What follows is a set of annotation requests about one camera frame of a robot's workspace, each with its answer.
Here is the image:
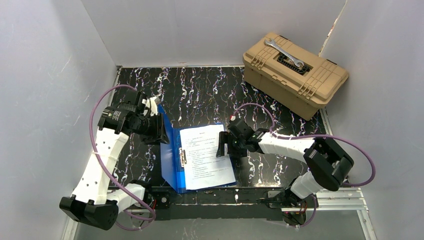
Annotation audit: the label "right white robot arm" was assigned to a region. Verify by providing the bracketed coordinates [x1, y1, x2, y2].
[216, 117, 354, 208]

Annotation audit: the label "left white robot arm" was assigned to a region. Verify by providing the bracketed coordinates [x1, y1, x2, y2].
[59, 89, 169, 230]

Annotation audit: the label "tan plastic toolbox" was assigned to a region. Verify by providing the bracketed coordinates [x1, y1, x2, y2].
[242, 32, 349, 121]

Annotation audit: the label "aluminium frame rail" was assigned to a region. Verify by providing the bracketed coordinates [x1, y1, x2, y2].
[62, 187, 377, 240]

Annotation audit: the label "blue plastic folder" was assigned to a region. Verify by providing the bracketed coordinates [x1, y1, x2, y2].
[160, 115, 237, 194]

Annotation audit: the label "white printed paper files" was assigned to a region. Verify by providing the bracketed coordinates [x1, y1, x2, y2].
[179, 124, 236, 191]

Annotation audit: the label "silver open-end wrench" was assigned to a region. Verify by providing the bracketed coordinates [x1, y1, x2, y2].
[264, 38, 305, 69]

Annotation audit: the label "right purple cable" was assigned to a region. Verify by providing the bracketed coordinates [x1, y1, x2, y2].
[231, 102, 377, 228]

